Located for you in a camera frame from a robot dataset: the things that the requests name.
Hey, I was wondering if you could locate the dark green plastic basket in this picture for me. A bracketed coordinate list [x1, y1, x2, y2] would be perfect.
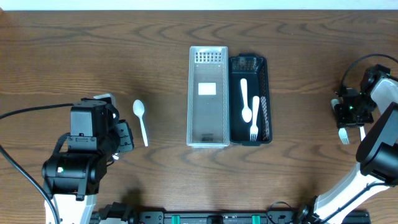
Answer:
[228, 53, 272, 146]

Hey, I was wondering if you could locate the white plastic spoon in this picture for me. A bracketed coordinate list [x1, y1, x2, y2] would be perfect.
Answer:
[240, 78, 252, 123]
[133, 100, 149, 147]

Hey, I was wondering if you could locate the white plastic fork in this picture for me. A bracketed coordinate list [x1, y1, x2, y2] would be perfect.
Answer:
[249, 96, 260, 141]
[359, 126, 366, 141]

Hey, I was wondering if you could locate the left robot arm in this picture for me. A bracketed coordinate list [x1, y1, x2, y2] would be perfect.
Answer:
[42, 93, 134, 223]

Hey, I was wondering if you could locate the pale blue plastic fork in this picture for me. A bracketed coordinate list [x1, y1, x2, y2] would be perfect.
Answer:
[331, 98, 349, 145]

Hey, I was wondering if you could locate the clear plastic basket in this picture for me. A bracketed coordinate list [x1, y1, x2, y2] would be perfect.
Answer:
[187, 46, 229, 149]

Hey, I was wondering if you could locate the white label in basket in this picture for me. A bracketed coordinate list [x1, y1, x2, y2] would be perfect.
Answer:
[198, 83, 216, 95]

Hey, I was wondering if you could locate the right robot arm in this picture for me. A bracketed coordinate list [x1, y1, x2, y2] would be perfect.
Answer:
[308, 65, 397, 223]

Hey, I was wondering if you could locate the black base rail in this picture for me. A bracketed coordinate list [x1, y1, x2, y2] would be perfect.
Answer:
[90, 202, 371, 224]

